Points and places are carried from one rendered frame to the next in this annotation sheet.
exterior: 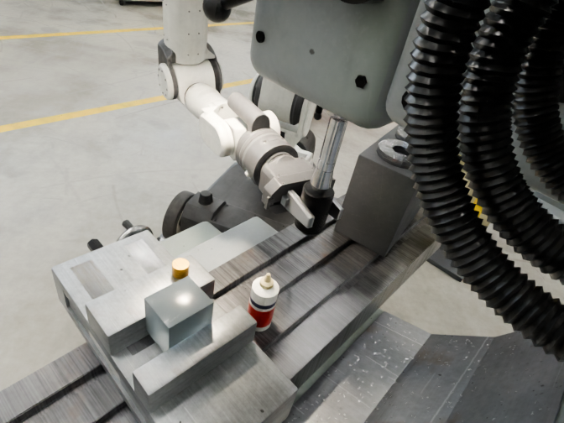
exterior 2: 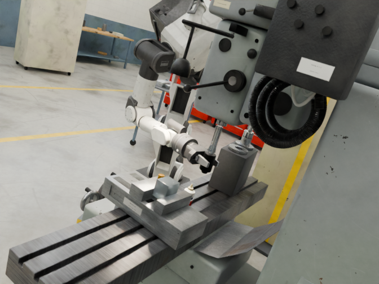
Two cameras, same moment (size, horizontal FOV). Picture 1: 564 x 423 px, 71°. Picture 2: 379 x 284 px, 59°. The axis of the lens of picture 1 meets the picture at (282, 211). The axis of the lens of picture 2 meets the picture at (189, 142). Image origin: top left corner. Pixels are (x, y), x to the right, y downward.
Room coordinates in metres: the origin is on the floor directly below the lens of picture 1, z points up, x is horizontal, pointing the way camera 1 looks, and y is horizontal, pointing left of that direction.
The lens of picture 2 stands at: (-0.70, 0.18, 1.55)
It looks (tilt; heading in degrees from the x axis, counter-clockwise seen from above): 17 degrees down; 353
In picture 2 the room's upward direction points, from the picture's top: 18 degrees clockwise
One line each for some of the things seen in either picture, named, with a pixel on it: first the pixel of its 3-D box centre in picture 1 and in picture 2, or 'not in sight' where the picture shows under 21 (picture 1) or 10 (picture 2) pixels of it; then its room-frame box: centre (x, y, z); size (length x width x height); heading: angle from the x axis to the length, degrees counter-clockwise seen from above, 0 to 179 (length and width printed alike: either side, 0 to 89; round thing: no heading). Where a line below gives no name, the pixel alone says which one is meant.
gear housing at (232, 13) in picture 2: not in sight; (270, 15); (0.46, -0.08, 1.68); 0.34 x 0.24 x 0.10; 55
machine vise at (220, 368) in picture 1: (165, 330); (154, 200); (0.31, 0.12, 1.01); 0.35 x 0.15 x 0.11; 52
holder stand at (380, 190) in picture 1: (393, 184); (234, 165); (0.74, -0.22, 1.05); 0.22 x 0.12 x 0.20; 153
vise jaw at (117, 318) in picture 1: (154, 300); (151, 187); (0.33, 0.14, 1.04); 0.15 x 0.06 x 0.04; 142
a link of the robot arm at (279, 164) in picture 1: (282, 174); (192, 151); (0.56, 0.01, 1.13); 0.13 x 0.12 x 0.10; 130
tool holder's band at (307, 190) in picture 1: (318, 191); (210, 154); (0.49, -0.05, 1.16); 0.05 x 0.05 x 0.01
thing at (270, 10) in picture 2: not in sight; (259, 12); (0.34, -0.02, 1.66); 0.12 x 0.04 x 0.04; 55
